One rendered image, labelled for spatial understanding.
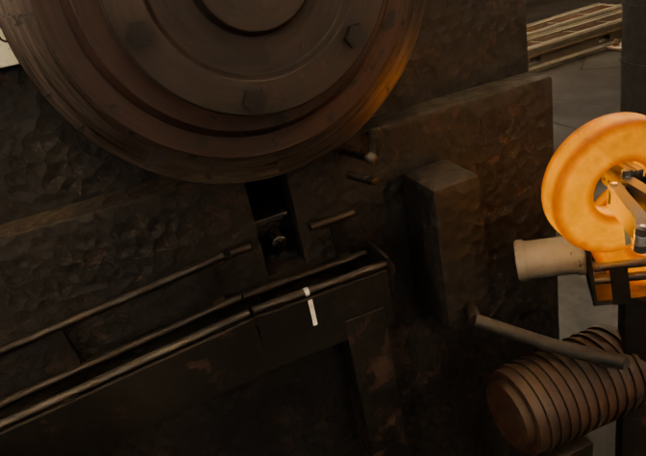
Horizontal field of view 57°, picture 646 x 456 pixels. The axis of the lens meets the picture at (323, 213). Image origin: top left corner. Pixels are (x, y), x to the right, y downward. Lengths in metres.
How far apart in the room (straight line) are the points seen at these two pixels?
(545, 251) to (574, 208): 0.19
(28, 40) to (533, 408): 0.75
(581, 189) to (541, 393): 0.33
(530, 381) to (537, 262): 0.16
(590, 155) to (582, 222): 0.08
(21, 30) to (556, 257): 0.69
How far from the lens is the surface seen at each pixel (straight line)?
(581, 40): 4.96
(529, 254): 0.87
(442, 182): 0.83
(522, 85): 0.99
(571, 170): 0.67
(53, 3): 0.65
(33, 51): 0.68
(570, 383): 0.92
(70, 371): 0.88
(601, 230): 0.73
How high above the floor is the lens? 1.12
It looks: 24 degrees down
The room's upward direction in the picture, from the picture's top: 12 degrees counter-clockwise
